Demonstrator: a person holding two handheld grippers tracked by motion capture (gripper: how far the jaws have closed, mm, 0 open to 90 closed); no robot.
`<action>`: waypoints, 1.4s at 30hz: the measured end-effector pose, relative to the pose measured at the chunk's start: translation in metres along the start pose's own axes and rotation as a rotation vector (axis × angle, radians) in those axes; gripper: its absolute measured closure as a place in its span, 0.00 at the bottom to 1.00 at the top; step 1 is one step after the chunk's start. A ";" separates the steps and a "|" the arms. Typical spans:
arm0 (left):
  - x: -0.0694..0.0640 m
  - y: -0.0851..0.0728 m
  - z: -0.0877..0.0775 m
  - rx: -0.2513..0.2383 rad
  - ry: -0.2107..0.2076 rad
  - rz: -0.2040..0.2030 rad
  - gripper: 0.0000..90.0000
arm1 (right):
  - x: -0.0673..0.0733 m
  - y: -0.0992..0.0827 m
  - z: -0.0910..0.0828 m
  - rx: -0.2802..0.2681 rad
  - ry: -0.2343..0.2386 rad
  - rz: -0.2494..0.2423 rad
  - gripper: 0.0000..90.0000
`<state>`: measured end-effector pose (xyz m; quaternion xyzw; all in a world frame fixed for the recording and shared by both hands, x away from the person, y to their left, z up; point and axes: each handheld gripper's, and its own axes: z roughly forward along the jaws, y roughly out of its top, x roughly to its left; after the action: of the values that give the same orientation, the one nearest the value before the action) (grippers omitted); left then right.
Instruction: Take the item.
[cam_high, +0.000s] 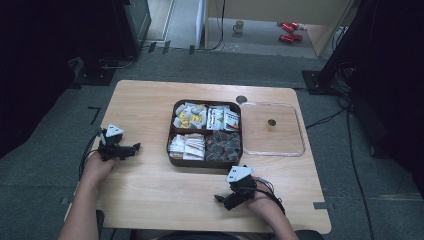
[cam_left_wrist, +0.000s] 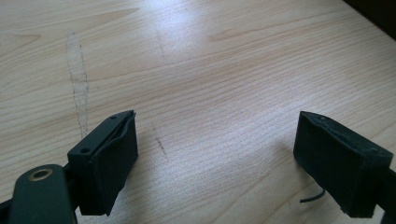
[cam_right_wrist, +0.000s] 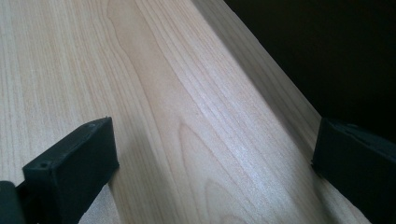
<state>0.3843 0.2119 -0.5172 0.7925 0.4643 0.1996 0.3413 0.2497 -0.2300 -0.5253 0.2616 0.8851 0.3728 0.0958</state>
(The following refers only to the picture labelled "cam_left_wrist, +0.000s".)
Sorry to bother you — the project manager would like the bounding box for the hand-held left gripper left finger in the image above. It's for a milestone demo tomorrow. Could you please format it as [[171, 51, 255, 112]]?
[[66, 109, 139, 217]]

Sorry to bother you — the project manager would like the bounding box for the thin black cable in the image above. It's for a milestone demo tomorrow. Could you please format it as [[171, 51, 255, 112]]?
[[299, 188, 327, 204]]

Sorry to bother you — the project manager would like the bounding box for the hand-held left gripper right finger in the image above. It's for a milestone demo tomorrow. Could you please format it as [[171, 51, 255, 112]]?
[[292, 110, 394, 218]]

